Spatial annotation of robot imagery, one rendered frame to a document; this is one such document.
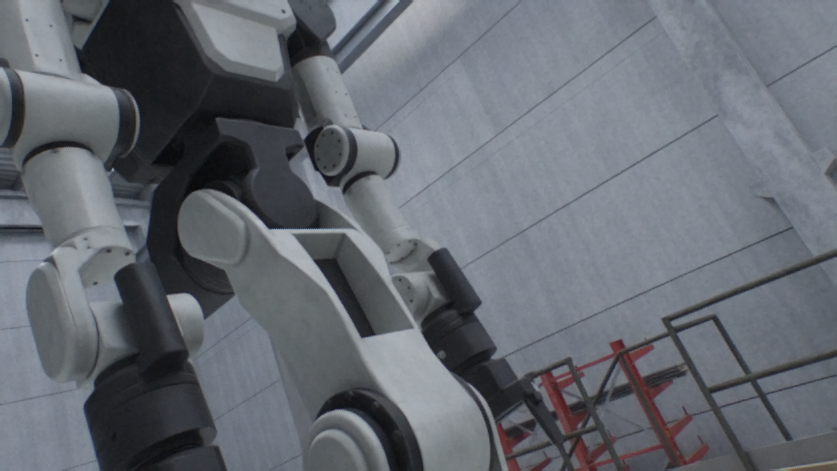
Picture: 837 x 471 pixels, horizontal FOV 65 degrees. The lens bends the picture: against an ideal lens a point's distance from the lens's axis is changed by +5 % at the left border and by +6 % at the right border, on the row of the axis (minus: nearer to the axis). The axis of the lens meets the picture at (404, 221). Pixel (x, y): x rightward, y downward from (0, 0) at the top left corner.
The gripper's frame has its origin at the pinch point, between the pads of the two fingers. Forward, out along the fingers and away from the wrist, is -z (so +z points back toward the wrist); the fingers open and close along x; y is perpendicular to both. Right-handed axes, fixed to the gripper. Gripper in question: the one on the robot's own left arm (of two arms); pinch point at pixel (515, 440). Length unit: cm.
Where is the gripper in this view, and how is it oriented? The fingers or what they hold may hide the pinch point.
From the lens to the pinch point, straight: 87.6
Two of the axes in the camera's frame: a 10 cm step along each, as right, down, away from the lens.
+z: -4.8, -7.6, 4.3
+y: 6.6, 0.0, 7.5
